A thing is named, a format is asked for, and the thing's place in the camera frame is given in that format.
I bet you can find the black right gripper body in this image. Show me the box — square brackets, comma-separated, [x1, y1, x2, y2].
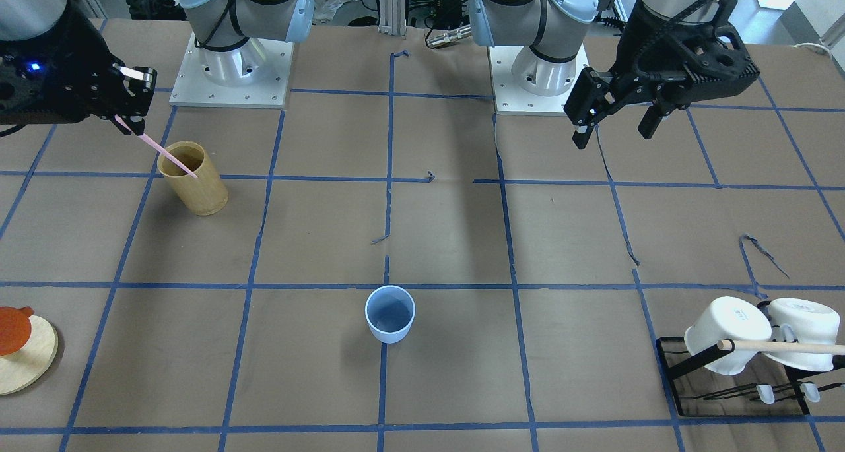
[1, 4, 114, 125]

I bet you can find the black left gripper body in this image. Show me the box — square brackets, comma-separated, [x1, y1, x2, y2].
[613, 0, 760, 107]

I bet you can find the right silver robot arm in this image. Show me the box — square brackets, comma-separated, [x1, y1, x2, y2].
[1, 0, 314, 136]

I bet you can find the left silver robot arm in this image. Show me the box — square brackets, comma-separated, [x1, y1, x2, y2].
[469, 0, 761, 148]

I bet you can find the bamboo chopstick holder cup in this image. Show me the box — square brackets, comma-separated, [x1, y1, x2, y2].
[158, 141, 229, 216]

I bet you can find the orange cup on stand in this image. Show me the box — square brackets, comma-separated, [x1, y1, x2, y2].
[1, 306, 34, 356]

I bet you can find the wooden cup tree stand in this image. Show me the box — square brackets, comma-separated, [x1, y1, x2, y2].
[1, 315, 59, 395]

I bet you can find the light blue plastic cup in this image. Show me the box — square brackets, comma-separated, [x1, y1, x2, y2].
[363, 286, 416, 344]

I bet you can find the white mug near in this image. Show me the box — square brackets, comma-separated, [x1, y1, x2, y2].
[684, 296, 772, 356]

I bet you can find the white mug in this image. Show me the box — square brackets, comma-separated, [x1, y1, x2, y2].
[684, 296, 772, 356]
[764, 298, 841, 373]

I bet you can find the white mug far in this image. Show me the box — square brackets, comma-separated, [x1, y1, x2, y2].
[764, 298, 841, 373]

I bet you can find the aluminium frame post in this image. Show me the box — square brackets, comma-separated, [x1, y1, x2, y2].
[378, 0, 408, 38]

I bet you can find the black wire mug rack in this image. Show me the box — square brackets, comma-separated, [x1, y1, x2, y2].
[656, 300, 843, 417]

